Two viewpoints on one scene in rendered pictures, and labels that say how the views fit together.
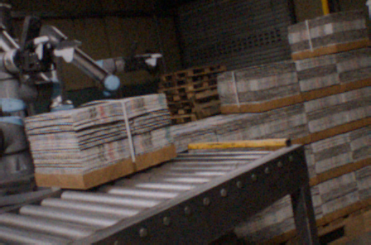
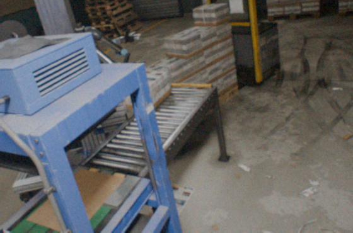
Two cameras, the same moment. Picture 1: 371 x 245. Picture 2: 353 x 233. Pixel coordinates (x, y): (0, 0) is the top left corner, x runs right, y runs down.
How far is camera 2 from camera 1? 1.74 m
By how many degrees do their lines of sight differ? 21
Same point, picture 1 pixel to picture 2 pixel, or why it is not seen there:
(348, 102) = (220, 47)
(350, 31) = (222, 14)
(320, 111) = (210, 53)
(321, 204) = not seen: hidden behind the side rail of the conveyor
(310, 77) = (206, 39)
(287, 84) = (197, 45)
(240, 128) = (180, 67)
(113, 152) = (157, 96)
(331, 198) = not seen: hidden behind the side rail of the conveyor
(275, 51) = not seen: outside the picture
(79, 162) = not seen: hidden behind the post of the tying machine
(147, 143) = (164, 89)
